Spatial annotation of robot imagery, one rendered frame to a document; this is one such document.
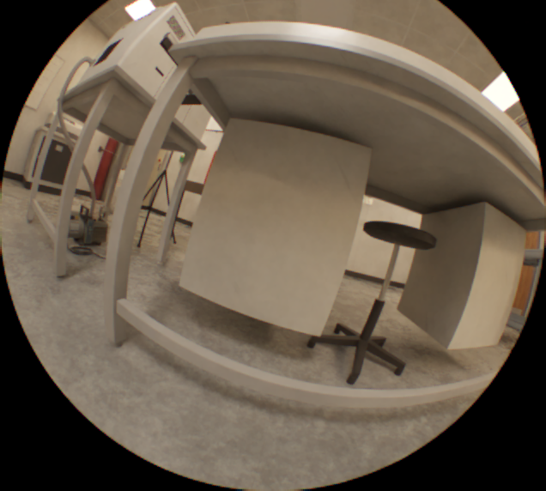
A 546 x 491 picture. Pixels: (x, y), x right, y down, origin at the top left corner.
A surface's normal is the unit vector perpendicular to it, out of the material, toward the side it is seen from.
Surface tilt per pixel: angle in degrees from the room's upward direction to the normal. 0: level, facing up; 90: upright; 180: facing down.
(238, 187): 90
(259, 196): 90
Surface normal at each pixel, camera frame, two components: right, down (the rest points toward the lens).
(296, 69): -0.14, -0.09
